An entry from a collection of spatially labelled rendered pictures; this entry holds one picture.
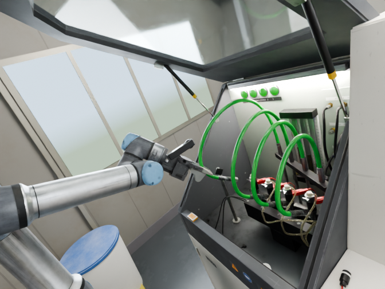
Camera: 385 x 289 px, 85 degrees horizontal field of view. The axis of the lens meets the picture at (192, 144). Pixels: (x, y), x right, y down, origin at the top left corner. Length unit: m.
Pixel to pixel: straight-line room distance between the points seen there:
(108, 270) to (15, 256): 1.29
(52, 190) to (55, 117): 1.63
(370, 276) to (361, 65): 0.52
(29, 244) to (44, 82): 1.65
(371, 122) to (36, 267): 0.90
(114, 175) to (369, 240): 0.70
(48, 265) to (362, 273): 0.83
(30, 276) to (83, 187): 0.28
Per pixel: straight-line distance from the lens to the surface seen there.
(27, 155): 2.19
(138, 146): 0.79
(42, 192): 0.57
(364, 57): 0.64
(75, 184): 0.59
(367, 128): 0.65
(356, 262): 0.78
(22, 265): 0.74
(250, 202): 0.99
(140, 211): 2.55
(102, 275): 1.97
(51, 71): 2.22
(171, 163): 0.81
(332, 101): 0.92
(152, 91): 2.47
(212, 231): 0.97
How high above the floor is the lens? 1.60
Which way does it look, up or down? 19 degrees down
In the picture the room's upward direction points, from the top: 21 degrees counter-clockwise
